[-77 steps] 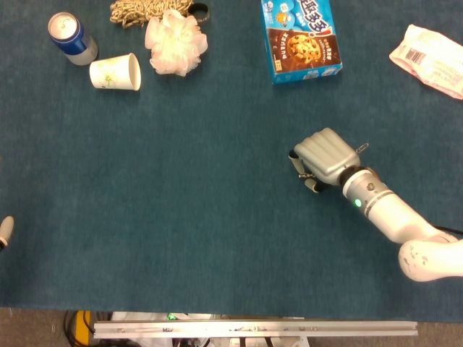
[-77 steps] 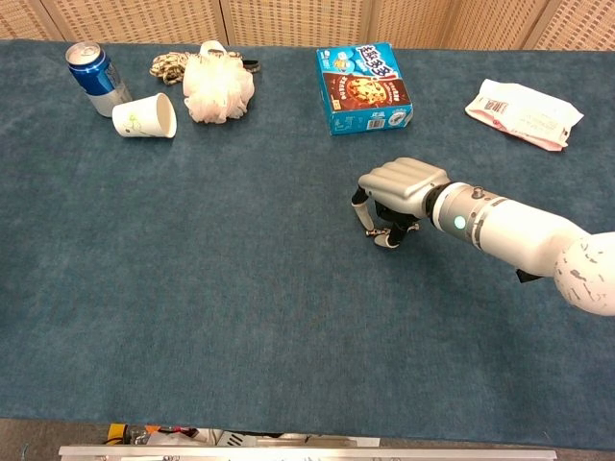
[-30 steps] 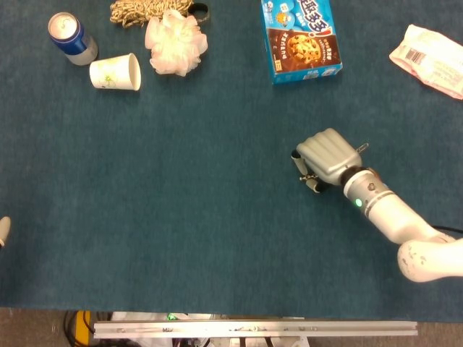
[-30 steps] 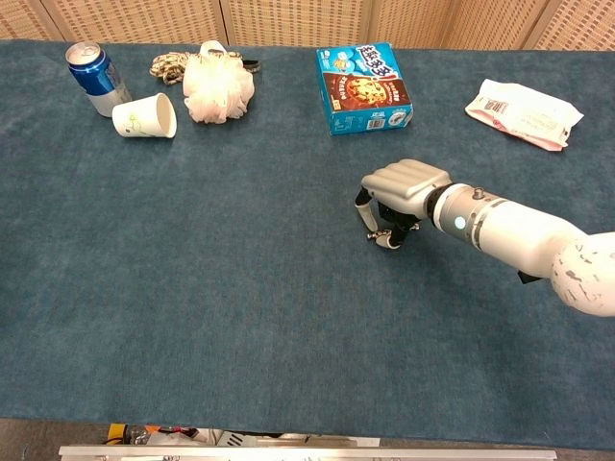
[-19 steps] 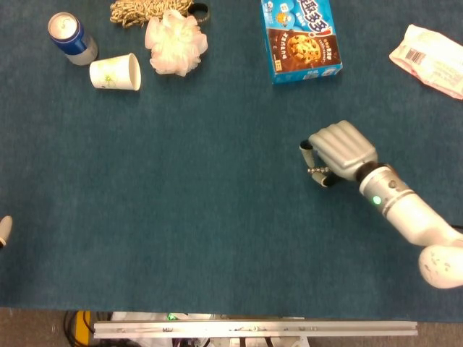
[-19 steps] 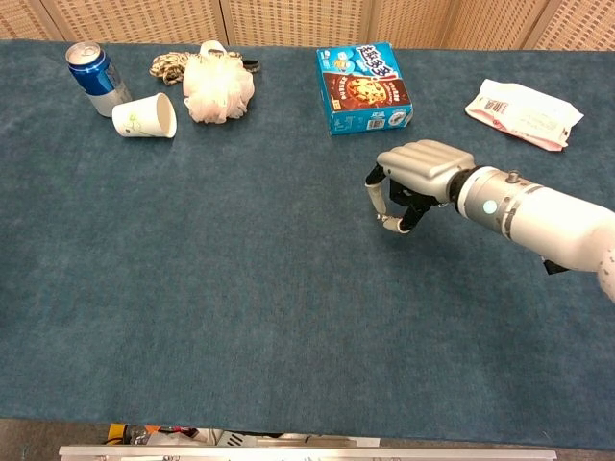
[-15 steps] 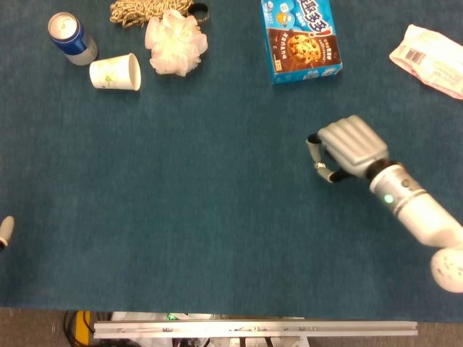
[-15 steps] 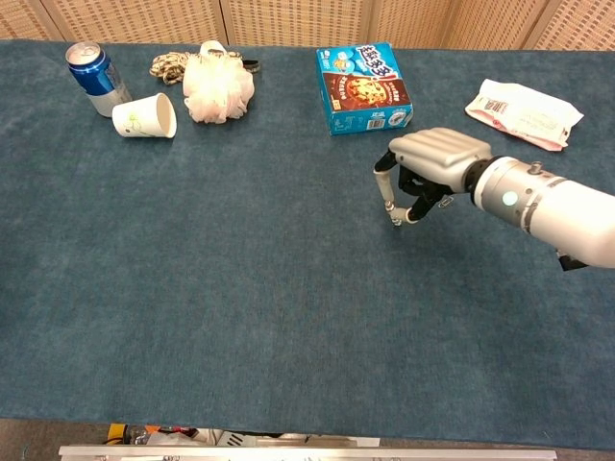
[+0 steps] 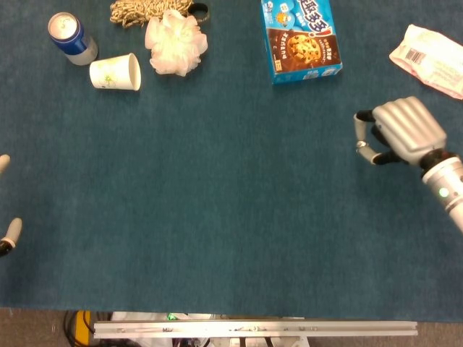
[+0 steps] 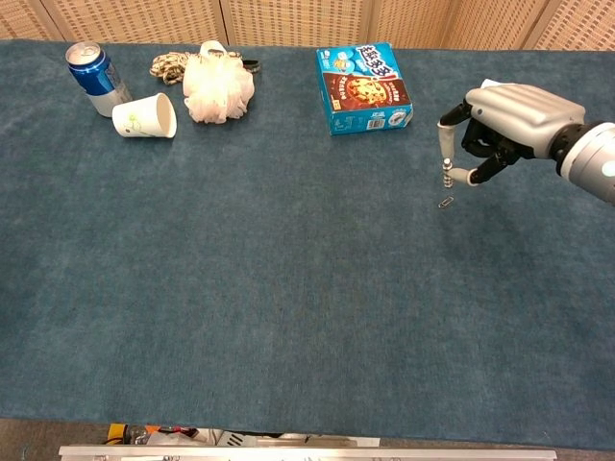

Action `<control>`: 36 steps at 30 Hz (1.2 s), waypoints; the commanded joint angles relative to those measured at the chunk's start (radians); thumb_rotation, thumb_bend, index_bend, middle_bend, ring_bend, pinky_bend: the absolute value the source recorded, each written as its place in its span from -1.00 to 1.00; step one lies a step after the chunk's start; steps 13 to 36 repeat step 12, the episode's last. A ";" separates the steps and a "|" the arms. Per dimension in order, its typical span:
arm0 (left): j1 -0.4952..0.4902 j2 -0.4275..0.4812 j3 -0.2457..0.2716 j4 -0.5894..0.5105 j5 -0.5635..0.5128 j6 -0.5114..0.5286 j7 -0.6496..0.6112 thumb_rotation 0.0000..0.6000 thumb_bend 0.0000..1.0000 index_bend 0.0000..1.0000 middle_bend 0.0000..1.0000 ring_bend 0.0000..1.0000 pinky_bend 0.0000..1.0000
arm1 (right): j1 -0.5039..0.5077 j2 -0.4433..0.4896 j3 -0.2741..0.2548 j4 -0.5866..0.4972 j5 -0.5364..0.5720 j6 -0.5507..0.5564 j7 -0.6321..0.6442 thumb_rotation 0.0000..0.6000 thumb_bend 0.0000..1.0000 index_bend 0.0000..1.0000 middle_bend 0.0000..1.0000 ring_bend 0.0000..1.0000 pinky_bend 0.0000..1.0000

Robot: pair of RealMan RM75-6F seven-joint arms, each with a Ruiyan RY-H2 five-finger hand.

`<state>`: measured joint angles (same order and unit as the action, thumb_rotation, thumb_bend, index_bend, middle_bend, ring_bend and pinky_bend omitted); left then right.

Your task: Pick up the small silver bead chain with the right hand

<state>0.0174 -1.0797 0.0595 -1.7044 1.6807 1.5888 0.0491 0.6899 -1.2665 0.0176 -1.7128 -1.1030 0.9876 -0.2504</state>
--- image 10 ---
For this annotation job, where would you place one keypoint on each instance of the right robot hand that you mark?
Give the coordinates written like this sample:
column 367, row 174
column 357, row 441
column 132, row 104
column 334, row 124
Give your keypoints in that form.
column 523, row 115

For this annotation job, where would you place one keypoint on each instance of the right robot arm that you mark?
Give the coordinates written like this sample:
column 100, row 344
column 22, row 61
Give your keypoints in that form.
column 591, row 158

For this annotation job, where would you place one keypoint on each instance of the silver paper clip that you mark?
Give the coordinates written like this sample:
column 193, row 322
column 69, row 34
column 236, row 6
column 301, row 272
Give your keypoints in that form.
column 446, row 201

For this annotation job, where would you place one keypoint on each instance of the blue cookie box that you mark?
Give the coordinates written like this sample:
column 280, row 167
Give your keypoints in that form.
column 360, row 86

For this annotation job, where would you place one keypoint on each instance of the woven folding screen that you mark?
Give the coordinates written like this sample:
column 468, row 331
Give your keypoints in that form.
column 298, row 19

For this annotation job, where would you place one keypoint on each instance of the black band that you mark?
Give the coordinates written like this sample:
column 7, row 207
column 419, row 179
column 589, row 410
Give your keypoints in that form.
column 253, row 65

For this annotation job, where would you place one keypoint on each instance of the teal felt table cloth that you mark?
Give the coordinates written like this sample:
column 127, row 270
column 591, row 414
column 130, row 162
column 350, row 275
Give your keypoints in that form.
column 288, row 264

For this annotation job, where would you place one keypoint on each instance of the white mesh bath pouf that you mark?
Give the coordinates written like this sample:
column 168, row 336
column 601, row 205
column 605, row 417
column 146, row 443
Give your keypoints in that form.
column 216, row 86

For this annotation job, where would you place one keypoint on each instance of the white paper cup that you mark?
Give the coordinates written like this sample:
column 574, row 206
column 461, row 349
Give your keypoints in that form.
column 139, row 117

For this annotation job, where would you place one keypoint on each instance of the blue and silver drink can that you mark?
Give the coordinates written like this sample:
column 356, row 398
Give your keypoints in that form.
column 93, row 77

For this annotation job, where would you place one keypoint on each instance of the yellow device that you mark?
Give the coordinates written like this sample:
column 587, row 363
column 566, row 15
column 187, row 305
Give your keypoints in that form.
column 116, row 432

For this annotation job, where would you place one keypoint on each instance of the aluminium profile rail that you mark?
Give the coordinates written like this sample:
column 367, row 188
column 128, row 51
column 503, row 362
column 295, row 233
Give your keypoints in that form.
column 307, row 453

